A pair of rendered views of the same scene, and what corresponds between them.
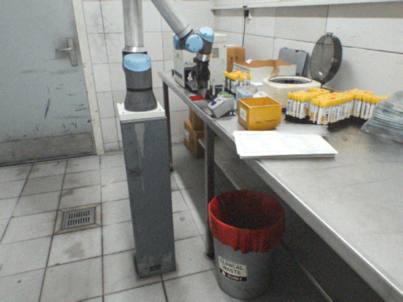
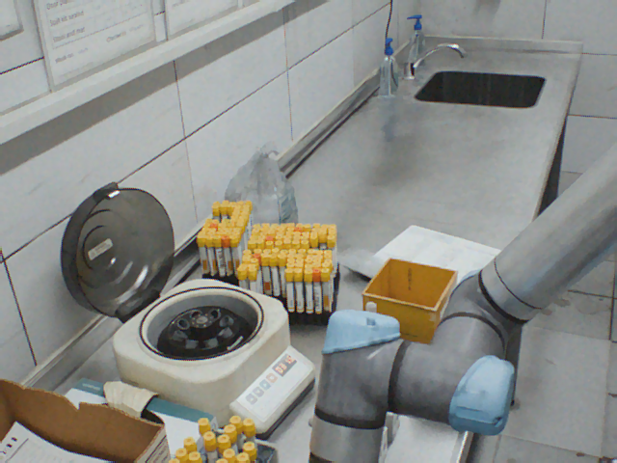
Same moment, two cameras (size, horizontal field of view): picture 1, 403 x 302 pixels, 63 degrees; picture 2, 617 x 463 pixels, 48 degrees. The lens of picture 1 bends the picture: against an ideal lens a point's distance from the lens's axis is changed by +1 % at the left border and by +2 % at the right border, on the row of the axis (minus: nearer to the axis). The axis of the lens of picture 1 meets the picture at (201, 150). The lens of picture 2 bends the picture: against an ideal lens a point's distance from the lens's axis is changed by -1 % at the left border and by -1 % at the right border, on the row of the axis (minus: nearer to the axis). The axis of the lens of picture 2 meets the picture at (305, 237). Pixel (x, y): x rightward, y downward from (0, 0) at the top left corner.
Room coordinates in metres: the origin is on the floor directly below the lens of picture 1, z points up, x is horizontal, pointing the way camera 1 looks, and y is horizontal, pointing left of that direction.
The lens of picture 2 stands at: (2.14, 0.31, 1.65)
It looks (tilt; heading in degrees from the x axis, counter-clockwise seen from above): 29 degrees down; 221
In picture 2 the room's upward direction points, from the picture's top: 4 degrees counter-clockwise
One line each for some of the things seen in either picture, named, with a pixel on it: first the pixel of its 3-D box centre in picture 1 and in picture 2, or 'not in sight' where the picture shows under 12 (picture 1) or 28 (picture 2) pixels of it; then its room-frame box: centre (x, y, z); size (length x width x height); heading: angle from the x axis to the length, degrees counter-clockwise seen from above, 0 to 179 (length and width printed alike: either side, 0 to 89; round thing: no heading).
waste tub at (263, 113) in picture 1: (258, 113); (410, 305); (1.24, -0.23, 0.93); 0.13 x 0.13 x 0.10; 12
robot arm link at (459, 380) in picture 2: (186, 41); (456, 377); (1.63, 0.06, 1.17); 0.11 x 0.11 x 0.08; 15
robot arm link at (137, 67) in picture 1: (138, 70); not in sight; (1.46, 0.27, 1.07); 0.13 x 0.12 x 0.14; 15
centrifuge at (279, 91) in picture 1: (285, 92); (214, 353); (1.55, -0.41, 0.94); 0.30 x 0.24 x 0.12; 97
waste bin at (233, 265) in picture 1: (245, 243); not in sight; (1.32, -0.21, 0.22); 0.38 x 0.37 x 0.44; 16
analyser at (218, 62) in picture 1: (199, 59); not in sight; (2.12, 0.00, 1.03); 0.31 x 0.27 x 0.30; 16
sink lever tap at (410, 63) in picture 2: not in sight; (437, 57); (-0.18, -0.99, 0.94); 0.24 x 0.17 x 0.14; 106
